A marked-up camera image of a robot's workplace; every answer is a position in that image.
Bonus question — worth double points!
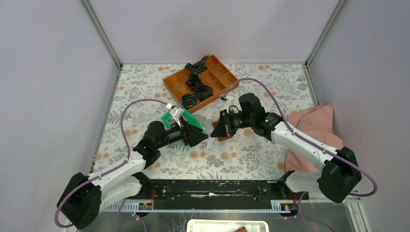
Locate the pink crumpled cloth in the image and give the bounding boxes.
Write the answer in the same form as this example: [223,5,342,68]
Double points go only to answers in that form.
[284,104,343,173]

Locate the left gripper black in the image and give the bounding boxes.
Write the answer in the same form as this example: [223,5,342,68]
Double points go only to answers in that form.
[155,116,209,150]

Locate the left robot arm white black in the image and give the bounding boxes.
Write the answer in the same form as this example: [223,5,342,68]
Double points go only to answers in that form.
[55,119,209,230]

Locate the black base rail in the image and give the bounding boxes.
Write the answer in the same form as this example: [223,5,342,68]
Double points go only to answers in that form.
[130,180,309,211]

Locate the black coiled cable in tray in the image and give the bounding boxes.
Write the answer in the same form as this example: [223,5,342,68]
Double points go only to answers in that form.
[180,93,201,110]

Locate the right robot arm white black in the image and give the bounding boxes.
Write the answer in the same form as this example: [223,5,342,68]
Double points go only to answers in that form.
[211,93,362,203]

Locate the green plastic card box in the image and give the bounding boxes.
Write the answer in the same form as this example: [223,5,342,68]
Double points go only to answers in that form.
[161,104,208,147]

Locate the brown leather card holder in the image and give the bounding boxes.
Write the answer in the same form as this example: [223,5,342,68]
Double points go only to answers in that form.
[211,119,233,142]

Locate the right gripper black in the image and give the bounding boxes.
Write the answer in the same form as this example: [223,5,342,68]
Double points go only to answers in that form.
[211,108,254,138]

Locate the black items in tray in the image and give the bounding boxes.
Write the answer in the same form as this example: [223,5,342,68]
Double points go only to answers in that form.
[184,56,213,102]

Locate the orange wooden compartment tray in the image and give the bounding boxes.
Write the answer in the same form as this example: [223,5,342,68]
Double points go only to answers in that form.
[163,55,239,113]

